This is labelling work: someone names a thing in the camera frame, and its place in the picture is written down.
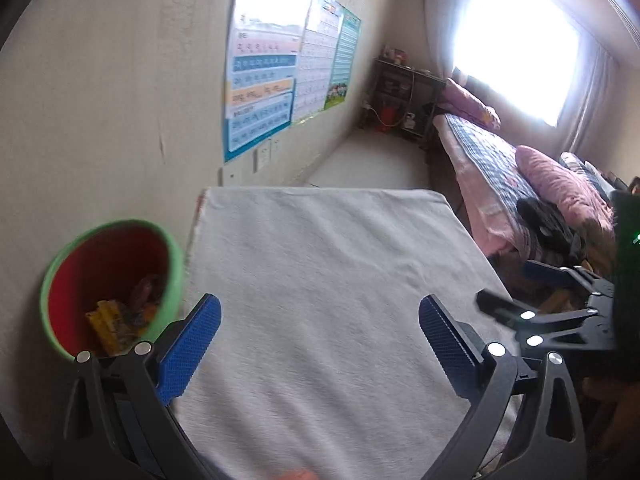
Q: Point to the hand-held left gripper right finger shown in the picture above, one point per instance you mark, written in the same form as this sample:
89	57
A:
447	345

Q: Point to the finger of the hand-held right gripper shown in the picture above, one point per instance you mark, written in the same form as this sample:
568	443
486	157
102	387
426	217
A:
502	306
542	272

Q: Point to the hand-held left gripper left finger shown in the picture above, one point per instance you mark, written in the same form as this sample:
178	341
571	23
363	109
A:
192	345

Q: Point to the green red plastic bin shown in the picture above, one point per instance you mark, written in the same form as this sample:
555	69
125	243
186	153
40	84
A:
90	260

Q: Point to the person's left hand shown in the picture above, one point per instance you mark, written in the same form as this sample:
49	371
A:
296	475

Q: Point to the black clothes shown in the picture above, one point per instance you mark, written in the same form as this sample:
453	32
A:
545	230

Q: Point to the mauve striped pouch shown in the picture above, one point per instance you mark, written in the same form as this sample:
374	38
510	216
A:
145	286

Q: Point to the yellow carton box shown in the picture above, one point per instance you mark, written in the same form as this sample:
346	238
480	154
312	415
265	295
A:
107	325

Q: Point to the pink floral pillow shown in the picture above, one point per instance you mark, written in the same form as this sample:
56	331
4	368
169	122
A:
560	185

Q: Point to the pink blanket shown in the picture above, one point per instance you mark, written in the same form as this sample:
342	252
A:
480	200

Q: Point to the grey patterned pillow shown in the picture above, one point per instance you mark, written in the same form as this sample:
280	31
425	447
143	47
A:
585	170

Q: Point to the bed with plaid quilt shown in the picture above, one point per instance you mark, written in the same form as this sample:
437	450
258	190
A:
485	150

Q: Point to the pink curtain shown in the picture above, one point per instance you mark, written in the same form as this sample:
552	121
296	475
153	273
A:
597	110
440	20

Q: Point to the purple pillow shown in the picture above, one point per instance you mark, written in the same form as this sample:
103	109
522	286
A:
472	102

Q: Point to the small white container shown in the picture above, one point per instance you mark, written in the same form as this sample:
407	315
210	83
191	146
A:
410	121

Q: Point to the dark metal shelf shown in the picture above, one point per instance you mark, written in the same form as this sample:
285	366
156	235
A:
425	95

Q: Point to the red container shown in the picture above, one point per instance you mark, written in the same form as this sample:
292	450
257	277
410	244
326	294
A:
388	114

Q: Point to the bright window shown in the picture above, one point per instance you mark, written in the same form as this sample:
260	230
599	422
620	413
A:
520	45

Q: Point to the red white small box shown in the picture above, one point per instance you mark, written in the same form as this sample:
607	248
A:
397	52

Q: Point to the white wall plate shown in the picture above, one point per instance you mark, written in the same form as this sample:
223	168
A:
231	176

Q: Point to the white double wall socket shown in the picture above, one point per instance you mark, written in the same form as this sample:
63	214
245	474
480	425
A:
264	155

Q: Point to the blue-bordered letter wall poster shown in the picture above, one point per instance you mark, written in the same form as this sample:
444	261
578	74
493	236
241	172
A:
260	70

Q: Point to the green-bordered chart wall poster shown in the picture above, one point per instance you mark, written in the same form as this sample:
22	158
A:
345	60

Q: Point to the white table wall poster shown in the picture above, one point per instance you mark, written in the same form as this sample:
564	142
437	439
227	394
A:
315	70

